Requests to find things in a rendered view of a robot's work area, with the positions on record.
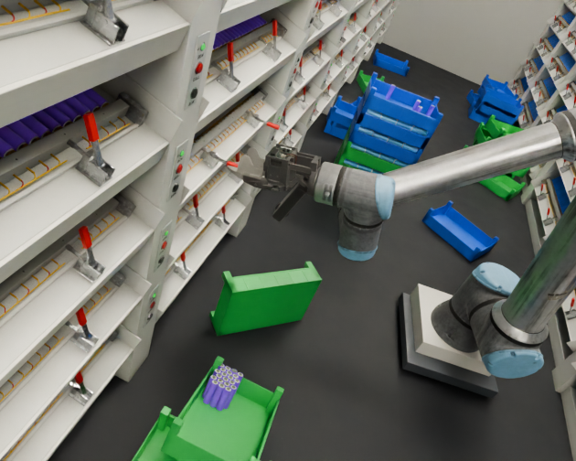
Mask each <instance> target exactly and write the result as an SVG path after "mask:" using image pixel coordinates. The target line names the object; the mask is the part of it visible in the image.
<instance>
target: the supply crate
mask: <svg viewBox="0 0 576 461"><path fill-rule="evenodd" d="M377 76H378V74H377V72H373V74H372V76H371V78H370V81H369V83H368V86H367V88H366V94H365V100H364V106H365V107H367V108H369V109H372V110H374V111H377V112H379V113H383V114H386V115H388V116H390V117H393V118H395V119H398V120H400V121H403V122H405V123H409V124H411V125H414V126H417V127H419V128H421V129H423V130H426V131H428V132H431V133H434V131H435V130H436V128H437V126H438V124H439V123H440V121H441V119H442V118H443V113H438V108H437V103H438V101H439V100H440V98H439V97H437V96H435V97H434V99H433V100H432V101H431V100H428V99H425V98H423V97H421V96H419V95H416V94H414V93H411V92H409V91H405V90H403V89H400V88H398V87H395V89H394V91H393V93H392V94H391V96H390V98H389V100H386V99H385V98H386V96H387V94H388V91H389V88H390V86H391V85H390V84H388V83H386V82H383V81H381V80H377ZM417 100H420V101H421V103H420V105H419V106H421V107H422V109H421V112H420V113H418V112H415V111H413V110H412V108H413V106H414V104H415V102H416V101H417ZM431 105H434V106H435V108H434V109H433V111H432V114H431V116H427V115H426V113H427V112H428V110H429V108H430V106H431Z"/></svg>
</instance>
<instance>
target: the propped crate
mask: <svg viewBox="0 0 576 461"><path fill-rule="evenodd" d="M223 361H224V359H223V358H222V357H220V356H217V358H216V360H215V362H214V364H213V366H212V367H211V369H210V370H209V372H208V374H207V375H206V376H205V378H204V379H203V381H202V382H201V383H200V384H199V386H198V387H197V389H196V391H195V392H194V394H193V395H192V397H191V398H190V400H189V401H188V403H187V404H186V406H185V407H184V409H183V410H182V412H181V413H180V414H179V415H178V417H176V419H175V420H174V421H173V422H172V425H171V427H170V429H169V431H168V434H167V436H166V438H165V441H164V443H163V446H162V448H161V450H160V451H162V452H164V453H166V454H167V455H169V456H172V457H173V458H175V459H177V460H179V461H260V458H261V453H262V450H263V448H264V445H265V442H266V439H267V436H268V433H269V431H270V428H271V425H272V421H273V418H274V415H275V413H276V410H277V407H278V404H279V401H280V399H281V397H282V395H283V391H284V389H283V388H281V387H280V386H277V388H276V390H275V392H272V391H269V390H267V389H265V388H263V387H262V386H260V385H258V384H256V383H254V382H252V381H249V380H247V379H245V378H242V380H241V382H240V385H239V387H238V389H237V391H236V393H235V395H234V396H233V399H232V401H231V402H230V404H229V407H228V409H224V408H223V410H222V411H219V410H217V408H216V407H217V406H216V407H214V408H213V407H211V406H210V405H209V404H205V403H203V400H204V398H203V397H202V394H203V392H204V390H205V388H206V386H207V384H208V380H209V378H210V376H211V375H213V372H214V370H215V369H217V368H218V367H219V366H221V364H222V363H223Z"/></svg>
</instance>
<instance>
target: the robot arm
mask: <svg viewBox="0 0 576 461"><path fill-rule="evenodd" d="M281 146H283V147H287V149H286V148H282V147H281ZM290 148H291V149H292V150H290ZM559 158H563V159H565V160H567V161H569V162H573V161H576V108H572V109H569V110H566V111H562V112H559V113H556V114H555V116H554V117H553V119H552V121H551V122H549V123H544V124H542V125H538V126H535V127H532V128H529V129H526V130H523V131H520V132H517V133H513V134H509V135H506V136H502V137H499V138H497V139H494V140H491V141H487V142H484V143H482V144H479V145H473V146H470V147H467V148H464V149H461V150H458V151H455V152H451V153H449V154H446V155H440V156H437V157H435V158H432V159H428V160H425V161H422V162H420V163H416V164H413V165H410V166H405V167H402V168H399V169H396V170H392V171H389V172H387V173H384V174H375V173H371V172H367V171H363V170H359V169H355V168H351V167H347V166H341V165H337V164H333V163H328V162H324V163H323V164H322V165H321V166H320V164H321V156H317V155H309V154H306V153H301V152H298V148H296V147H292V146H288V145H280V144H276V146H274V147H273V148H272V150H271V151H270V152H269V153H268V154H267V155H266V156H265V159H262V158H260V156H259V154H258V151H257V149H256V148H253V147H251V148H249V149H248V152H247V154H246V155H242V156H241V158H240V161H239V162H233V163H235V164H237V165H238V167H235V166H228V170H229V171H230V172H231V173H233V174H234V175H235V176H236V177H238V178H239V179H241V180H243V182H245V183H247V184H249V185H251V186H253V187H256V188H262V189H268V190H272V191H286V190H287V191H290V190H291V188H292V187H293V186H294V185H295V184H296V183H297V182H298V183H297V184H296V185H295V186H294V188H293V189H292V190H291V191H290V192H289V194H288V195H287V196H286V197H285V198H284V199H283V201H282V202H280V203H278V204H277V205H276V206H275V209H274V210H275V211H274V213H273V214H272V217H273V218H274V219H276V220H277V221H279V222H280V221H282V219H283V218H285V217H287V216H288V215H289V214H290V211H291V209H292V208H293V207H294V206H295V205H296V204H297V202H298V201H299V200H300V199H301V198H302V197H303V196H304V195H305V193H306V192H307V194H308V196H312V197H314V199H315V201H316V202H320V203H324V204H327V205H331V206H334V207H338V220H339V231H340V233H339V240H338V242H337V244H338V250H339V252H340V253H341V254H342V255H343V256H344V257H346V258H348V259H349V260H352V261H366V260H368V259H370V258H372V257H373V256H374V254H375V251H376V249H377V248H378V241H379V235H380V231H381V227H382V223H383V220H387V219H388V218H389V216H390V213H391V210H392V207H393V206H396V205H399V204H402V203H406V202H409V201H413V200H415V199H419V198H425V197H428V196H431V195H434V194H437V193H441V192H444V191H447V190H450V189H454V188H459V187H462V186H466V185H469V184H473V183H475V182H479V181H482V180H486V179H489V178H492V177H498V176H501V175H504V174H507V173H511V172H514V171H518V170H520V169H523V168H527V167H530V166H535V165H539V164H542V163H546V162H549V161H552V160H555V159H559ZM263 176H265V177H263ZM575 287H576V195H575V197H574V198H573V200H572V201H571V203H570V205H569V206H568V207H567V209H566V210H565V212H564V213H563V215H562V216H561V218H560V220H559V221H558V223H557V224H556V226H555V227H554V229H553V230H552V232H551V233H550V235H549V237H548V238H547V239H546V240H545V242H544V244H543V245H542V247H541V248H540V250H539V252H538V253H537V255H536V256H535V258H534V259H533V261H532V262H531V264H530V265H529V267H528V268H527V270H526V271H525V272H524V274H523V275H522V277H521V279H520V278H519V277H518V276H517V275H516V274H514V273H513V272H511V271H510V270H508V269H507V268H506V267H504V266H502V265H500V264H497V263H481V264H480V265H479V266H478V267H477V268H476V269H475V270H473V272H472V273H471V274H470V276H469V277H468V278H467V279H466V280H465V282H464V283H463V284H462V285H461V287H460V288H459V289H458V290H457V291H456V293H455V294H454V295H453V296H452V298H451V299H449V300H446V301H444V302H442V303H440V304H439V305H437V306H436V307H435V308H434V309H433V310H432V313H431V322H432V327H433V329H434V330H435V332H436V333H437V335H438V336H439V337H440V338H441V339H442V340H443V341H444V342H445V343H446V344H447V345H449V346H450V347H452V348H455V349H457V350H459V351H462V352H466V353H473V352H476V351H477V350H479V352H480V355H481V358H482V361H483V362H484V364H485V368H486V369H487V371H488V372H489V373H490V374H492V375H494V376H497V377H499V378H506V379H514V378H521V377H525V376H528V375H530V374H533V373H535V372H537V371H538V370H539V369H541V367H542V366H543V364H544V359H543V355H542V354H541V352H540V350H539V347H540V345H541V344H542V343H543V342H544V340H545V339H546V338H547V336H548V334H549V328H548V325H547V324H548V322H549V321H550V319H551V318H552V317H553V316H554V314H555V313H556V312H557V310H558V309H559V308H560V306H561V305H562V304H563V302H564V301H565V300H566V299H567V297H568V296H569V295H570V294H571V292H572V291H573V289H574V288H575Z"/></svg>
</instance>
